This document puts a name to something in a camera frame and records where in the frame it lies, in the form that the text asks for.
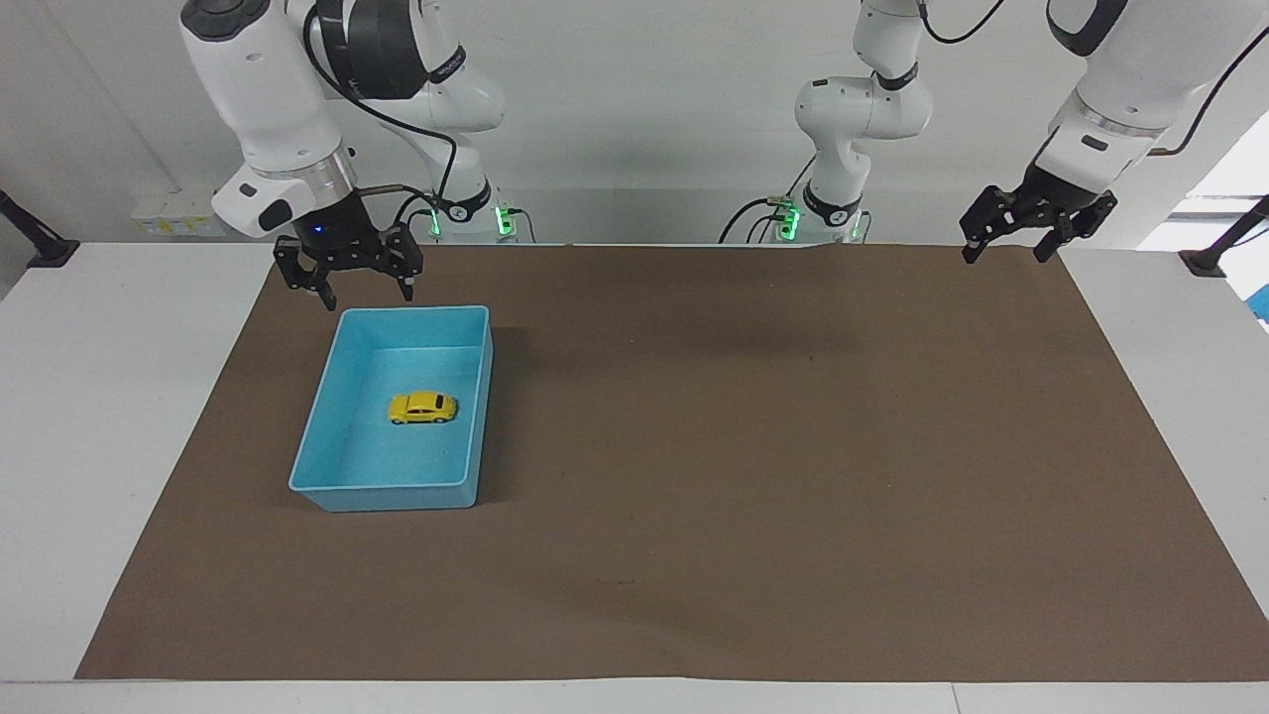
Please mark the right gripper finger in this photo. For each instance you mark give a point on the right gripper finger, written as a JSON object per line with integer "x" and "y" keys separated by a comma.
{"x": 297, "y": 266}
{"x": 408, "y": 256}

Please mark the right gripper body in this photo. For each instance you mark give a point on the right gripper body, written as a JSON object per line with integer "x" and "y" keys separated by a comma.
{"x": 339, "y": 236}

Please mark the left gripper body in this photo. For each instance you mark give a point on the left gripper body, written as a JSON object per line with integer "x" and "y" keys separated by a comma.
{"x": 1049, "y": 194}

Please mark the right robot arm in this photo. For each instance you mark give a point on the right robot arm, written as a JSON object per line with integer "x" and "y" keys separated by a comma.
{"x": 263, "y": 94}

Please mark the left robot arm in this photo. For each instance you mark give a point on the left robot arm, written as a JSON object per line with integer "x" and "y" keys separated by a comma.
{"x": 1120, "y": 59}

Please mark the yellow toy beetle car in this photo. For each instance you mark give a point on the yellow toy beetle car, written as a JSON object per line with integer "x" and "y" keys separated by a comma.
{"x": 421, "y": 407}

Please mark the blue plastic tray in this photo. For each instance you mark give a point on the blue plastic tray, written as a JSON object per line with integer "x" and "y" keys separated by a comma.
{"x": 397, "y": 451}

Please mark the black stand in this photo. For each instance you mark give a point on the black stand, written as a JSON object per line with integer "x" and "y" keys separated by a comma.
{"x": 1214, "y": 256}
{"x": 45, "y": 248}

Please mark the white wall socket strip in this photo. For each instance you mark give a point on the white wall socket strip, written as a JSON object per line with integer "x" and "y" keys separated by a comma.
{"x": 178, "y": 216}

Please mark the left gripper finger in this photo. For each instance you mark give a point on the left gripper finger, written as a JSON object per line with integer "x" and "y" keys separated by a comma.
{"x": 1076, "y": 226}
{"x": 986, "y": 220}

